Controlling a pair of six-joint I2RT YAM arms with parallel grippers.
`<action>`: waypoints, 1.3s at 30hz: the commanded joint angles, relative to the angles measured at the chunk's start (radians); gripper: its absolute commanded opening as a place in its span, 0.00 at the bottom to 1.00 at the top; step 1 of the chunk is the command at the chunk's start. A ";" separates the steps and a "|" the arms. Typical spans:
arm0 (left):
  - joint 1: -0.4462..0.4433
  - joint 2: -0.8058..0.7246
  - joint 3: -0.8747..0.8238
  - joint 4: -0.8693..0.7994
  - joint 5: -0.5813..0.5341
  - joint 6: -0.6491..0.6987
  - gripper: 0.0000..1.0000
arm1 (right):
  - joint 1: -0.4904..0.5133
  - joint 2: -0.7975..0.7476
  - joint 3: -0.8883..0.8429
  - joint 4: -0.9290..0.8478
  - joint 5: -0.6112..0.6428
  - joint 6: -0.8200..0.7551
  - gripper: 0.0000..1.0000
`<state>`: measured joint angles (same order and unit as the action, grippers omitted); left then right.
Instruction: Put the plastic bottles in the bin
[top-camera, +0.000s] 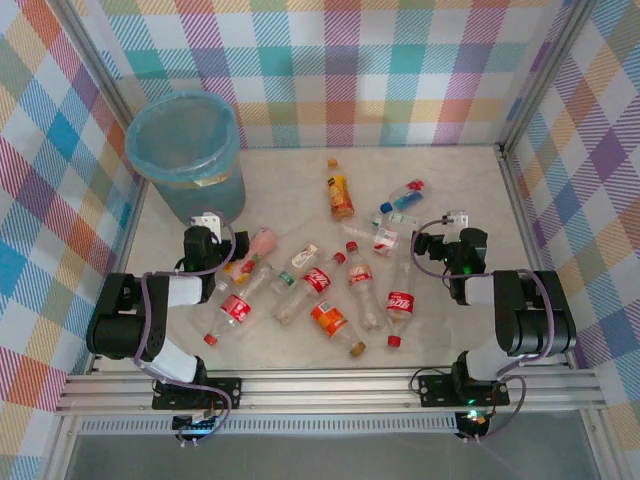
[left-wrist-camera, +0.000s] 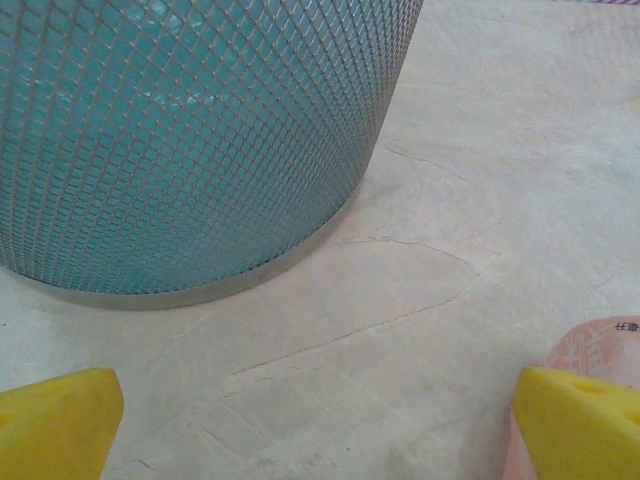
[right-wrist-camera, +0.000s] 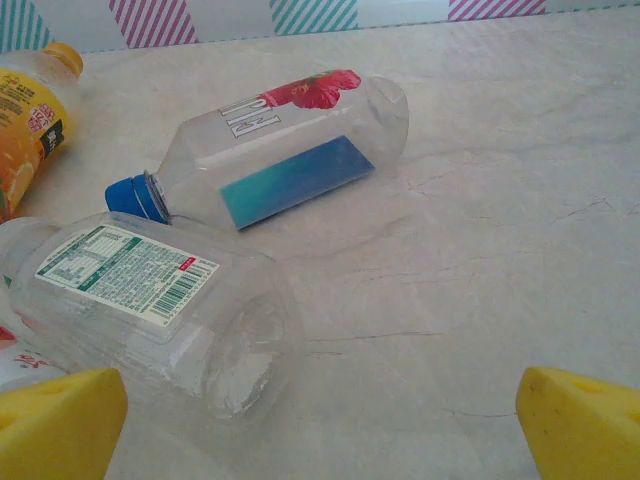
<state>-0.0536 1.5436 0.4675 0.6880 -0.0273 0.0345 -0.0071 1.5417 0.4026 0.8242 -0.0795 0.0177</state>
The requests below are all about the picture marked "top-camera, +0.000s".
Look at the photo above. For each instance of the green cap white label bottle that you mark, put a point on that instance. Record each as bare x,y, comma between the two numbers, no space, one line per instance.
302,257

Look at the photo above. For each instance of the clear bottle orange-red label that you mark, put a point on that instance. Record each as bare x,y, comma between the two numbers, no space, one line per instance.
361,277

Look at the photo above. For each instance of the orange juice bottle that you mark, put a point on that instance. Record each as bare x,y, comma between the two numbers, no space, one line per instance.
341,197

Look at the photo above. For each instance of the orange label gold cap bottle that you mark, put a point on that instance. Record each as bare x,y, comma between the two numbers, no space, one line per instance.
329,316

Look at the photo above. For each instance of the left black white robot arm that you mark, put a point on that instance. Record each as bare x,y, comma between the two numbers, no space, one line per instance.
120,330

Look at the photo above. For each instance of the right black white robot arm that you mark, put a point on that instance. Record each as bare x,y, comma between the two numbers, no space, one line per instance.
530,320

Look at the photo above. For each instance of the blue trash bin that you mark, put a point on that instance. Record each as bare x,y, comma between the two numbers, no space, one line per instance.
210,200

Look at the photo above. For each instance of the light blue plastic-lined bin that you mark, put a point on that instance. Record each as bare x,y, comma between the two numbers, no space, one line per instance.
175,140

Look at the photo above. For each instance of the pink fruit print bottle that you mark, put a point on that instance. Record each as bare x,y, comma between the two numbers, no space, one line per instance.
262,242

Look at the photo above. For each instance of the small green label bottle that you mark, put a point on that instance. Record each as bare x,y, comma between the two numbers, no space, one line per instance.
400,219

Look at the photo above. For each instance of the blue cap clear bottle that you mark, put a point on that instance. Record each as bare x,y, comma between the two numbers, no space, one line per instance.
407,196

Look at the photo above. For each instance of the right controller board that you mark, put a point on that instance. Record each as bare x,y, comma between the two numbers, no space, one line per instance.
472,422

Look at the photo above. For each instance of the controller board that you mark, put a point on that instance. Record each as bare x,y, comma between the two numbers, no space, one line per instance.
195,427
472,422

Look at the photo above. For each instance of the left controller board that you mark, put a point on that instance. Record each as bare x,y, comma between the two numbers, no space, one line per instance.
195,427

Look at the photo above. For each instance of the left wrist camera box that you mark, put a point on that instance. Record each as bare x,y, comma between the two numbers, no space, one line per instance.
207,221

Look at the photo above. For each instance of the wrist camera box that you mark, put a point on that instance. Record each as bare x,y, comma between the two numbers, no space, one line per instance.
207,221
457,218

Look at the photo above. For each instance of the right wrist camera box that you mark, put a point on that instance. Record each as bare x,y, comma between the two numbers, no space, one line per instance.
457,218

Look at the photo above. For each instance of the right aluminium side rail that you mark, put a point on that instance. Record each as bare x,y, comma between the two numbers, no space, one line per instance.
520,207

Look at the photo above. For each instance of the aluminium side rail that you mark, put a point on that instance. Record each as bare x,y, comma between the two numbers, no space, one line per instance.
520,207
128,240

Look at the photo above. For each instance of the left aluminium side rail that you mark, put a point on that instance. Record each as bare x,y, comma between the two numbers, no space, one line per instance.
128,240

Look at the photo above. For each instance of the right black mount plate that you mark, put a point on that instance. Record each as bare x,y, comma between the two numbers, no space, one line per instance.
435,390

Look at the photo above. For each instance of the black mount plate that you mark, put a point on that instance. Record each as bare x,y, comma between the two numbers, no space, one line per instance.
435,390
225,392

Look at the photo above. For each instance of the left black mount plate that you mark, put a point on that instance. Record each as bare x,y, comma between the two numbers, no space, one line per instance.
225,392

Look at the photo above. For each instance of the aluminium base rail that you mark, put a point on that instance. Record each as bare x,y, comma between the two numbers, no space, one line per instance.
325,390

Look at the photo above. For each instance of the left aluminium corner post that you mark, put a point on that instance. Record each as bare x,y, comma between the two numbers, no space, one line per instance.
106,92

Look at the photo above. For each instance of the aluminium corner post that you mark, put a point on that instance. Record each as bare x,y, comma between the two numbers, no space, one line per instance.
542,75
106,92

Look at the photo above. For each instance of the right aluminium corner post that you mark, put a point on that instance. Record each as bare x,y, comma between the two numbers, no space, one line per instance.
542,75

